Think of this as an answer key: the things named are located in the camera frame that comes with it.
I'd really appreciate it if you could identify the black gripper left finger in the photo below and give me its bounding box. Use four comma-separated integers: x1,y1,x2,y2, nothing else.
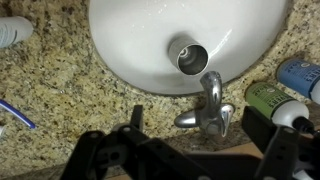
59,104,157,180

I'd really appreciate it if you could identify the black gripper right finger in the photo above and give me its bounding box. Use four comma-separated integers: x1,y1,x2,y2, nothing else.
241,106,320,180

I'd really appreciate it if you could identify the stainless steel cup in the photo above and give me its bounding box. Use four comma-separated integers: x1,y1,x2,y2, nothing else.
167,32,210,77

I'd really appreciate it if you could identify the chrome faucet tap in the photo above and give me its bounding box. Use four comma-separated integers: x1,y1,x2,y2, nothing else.
173,70,236,139

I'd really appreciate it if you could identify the white oval sink basin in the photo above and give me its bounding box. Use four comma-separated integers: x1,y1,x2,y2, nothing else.
88,0,290,97

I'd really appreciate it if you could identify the green soap pump bottle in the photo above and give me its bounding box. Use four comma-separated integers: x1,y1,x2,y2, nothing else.
244,81,316,135

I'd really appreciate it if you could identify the blue soap pump bottle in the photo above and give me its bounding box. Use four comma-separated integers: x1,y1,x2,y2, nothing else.
276,58,320,105

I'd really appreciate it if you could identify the blue toothbrush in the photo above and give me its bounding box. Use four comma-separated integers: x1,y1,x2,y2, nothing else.
0,98,37,130

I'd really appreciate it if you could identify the tall white toothpaste tube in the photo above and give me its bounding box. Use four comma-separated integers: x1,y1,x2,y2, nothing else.
0,15,35,49

